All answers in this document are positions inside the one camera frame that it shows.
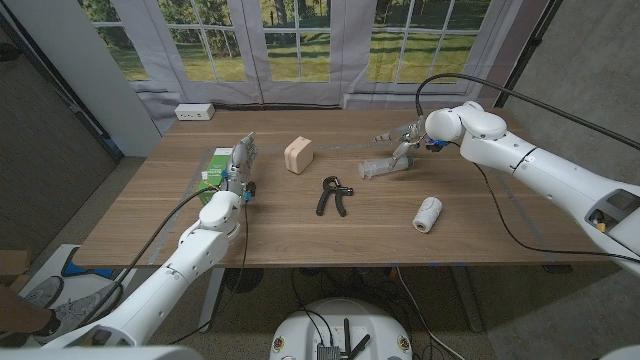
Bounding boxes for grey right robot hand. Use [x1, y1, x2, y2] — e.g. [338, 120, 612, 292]
[373, 120, 429, 169]

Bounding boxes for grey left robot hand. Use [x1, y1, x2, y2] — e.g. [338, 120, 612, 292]
[219, 132, 259, 196]

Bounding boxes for large clear plastic syringe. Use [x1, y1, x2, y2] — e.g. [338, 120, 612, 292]
[357, 153, 415, 180]

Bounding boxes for black hand grip strengthener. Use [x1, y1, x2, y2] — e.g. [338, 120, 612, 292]
[315, 175, 355, 218]

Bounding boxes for green cardboard box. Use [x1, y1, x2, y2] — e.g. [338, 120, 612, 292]
[197, 146, 234, 204]

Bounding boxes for white power strip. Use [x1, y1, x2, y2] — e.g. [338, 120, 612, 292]
[174, 103, 216, 122]

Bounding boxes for printed window backdrop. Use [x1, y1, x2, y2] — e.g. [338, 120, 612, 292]
[77, 0, 551, 134]

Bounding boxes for black round floor object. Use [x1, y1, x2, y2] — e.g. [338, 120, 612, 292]
[223, 268, 265, 295]

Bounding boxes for grey table leg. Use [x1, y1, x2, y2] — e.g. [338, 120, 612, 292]
[198, 267, 226, 334]
[452, 264, 485, 334]

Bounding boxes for black backdrop stand pole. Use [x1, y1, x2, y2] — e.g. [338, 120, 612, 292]
[494, 0, 564, 106]

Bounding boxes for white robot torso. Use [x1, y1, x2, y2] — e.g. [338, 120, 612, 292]
[269, 298, 415, 360]

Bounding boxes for grey sneaker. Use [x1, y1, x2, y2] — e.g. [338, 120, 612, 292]
[52, 282, 124, 326]
[22, 275, 65, 310]

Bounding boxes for brown cardboard box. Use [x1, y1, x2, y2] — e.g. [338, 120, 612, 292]
[0, 248, 32, 296]

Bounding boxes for person leg brown trousers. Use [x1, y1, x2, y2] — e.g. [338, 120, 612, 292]
[0, 287, 61, 336]

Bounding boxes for thin black cable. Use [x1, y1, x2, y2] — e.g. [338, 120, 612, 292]
[471, 161, 640, 264]
[168, 201, 250, 346]

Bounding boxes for thick black cable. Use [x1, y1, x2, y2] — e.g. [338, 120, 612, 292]
[74, 185, 221, 331]
[414, 73, 640, 151]

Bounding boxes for white string spool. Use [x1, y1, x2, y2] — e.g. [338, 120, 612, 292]
[412, 196, 444, 234]

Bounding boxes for white floor cable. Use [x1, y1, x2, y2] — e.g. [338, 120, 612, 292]
[394, 267, 466, 360]

